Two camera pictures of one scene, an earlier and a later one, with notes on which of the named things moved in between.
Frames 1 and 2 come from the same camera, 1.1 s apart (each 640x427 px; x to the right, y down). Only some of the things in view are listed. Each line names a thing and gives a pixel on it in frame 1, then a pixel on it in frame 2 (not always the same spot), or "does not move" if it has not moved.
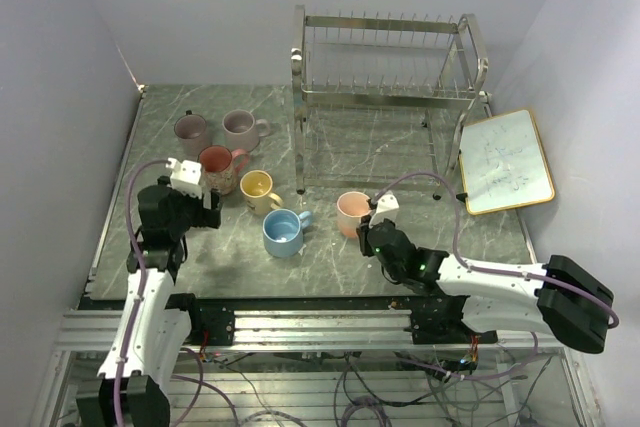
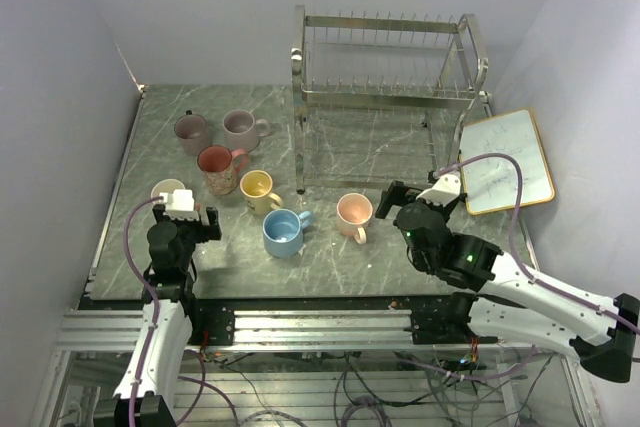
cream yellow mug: [256, 189] does not move
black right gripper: [363, 231] to [401, 195]
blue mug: [283, 232] does not move
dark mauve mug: [191, 131] does not move
